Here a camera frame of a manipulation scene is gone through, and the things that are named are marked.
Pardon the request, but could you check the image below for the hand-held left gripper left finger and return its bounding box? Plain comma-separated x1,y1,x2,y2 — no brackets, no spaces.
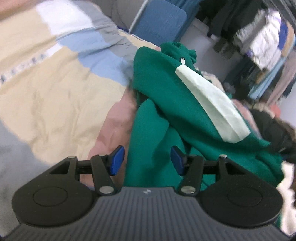
46,146,125,195

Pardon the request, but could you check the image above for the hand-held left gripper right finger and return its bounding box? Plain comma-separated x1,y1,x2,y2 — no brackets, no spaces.
171,146,249,195

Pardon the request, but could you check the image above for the green sweatshirt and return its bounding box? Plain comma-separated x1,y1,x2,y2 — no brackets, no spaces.
124,42,285,193

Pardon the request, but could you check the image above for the patchwork duvet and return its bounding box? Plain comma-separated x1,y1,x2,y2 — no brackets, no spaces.
0,0,263,232

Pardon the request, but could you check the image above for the black coat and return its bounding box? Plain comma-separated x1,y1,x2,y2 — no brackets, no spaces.
250,108,296,163

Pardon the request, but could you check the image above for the white fleece blanket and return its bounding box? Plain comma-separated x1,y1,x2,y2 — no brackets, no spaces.
276,161,296,235

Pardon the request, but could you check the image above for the light blue hanging garment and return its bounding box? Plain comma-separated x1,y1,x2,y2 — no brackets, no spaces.
247,56,288,103

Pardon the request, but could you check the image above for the pink hanging sweater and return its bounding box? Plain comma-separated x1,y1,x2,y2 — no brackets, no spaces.
267,59,296,109

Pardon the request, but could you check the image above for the blue padded chair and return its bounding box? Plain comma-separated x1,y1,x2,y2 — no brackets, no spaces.
128,0,188,50

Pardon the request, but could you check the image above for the grey wardrobe cabinet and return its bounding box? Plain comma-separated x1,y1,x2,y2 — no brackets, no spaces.
91,0,148,28

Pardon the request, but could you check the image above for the white puffer jacket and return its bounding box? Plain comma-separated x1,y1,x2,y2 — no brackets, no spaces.
232,9,289,71

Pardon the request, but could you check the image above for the blue curtain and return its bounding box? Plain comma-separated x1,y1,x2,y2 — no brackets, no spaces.
171,0,201,21

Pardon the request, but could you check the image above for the black hanging jacket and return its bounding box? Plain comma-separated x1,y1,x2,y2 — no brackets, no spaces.
207,0,264,43

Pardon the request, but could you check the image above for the tan hanging coat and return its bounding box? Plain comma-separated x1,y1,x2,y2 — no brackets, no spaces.
285,30,296,58

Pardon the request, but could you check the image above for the blue and white jacket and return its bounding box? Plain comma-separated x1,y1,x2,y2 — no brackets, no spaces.
279,20,290,50

